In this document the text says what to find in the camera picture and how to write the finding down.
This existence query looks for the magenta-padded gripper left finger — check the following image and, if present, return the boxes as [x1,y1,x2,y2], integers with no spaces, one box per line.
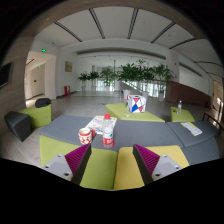
[42,143,94,186]

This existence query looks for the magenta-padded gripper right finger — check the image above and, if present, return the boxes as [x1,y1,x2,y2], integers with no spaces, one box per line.
[132,143,184,186]

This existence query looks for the clear red-capped water bottle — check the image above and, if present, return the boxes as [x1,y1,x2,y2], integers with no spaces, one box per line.
[101,113,115,148]

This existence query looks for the small clear water bottle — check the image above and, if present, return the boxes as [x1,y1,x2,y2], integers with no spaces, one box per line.
[176,100,183,115]

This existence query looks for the lime green seat block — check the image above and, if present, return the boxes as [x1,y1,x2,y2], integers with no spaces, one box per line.
[39,134,118,191]

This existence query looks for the red and white patterned cup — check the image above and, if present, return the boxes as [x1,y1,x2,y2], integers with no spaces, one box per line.
[78,127,97,145]

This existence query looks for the white illustrated magazine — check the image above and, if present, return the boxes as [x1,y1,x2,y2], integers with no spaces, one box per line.
[84,115,118,135]

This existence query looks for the yellow and white booklet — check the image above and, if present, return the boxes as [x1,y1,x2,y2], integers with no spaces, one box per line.
[180,121,203,137]

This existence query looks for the small lime green ottoman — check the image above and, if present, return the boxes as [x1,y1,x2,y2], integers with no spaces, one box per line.
[170,106,196,123]

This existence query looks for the lime green armchair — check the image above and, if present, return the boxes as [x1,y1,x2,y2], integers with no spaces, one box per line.
[18,103,53,129]

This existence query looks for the white red blue geometric box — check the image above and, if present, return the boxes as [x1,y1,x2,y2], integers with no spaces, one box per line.
[126,94,148,114]

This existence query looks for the wide lime green ottoman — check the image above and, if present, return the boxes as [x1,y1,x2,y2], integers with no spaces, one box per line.
[105,102,166,123]

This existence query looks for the black backpack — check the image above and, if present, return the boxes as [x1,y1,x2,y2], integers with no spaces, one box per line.
[34,97,52,109]

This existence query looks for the wooden bench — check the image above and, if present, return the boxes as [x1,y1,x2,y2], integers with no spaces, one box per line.
[202,109,224,129]

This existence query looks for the group of green potted plants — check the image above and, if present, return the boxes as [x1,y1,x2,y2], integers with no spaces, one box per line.
[77,59,174,96]

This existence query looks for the framed wall picture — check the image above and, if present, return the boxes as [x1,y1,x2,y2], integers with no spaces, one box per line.
[64,60,73,73]

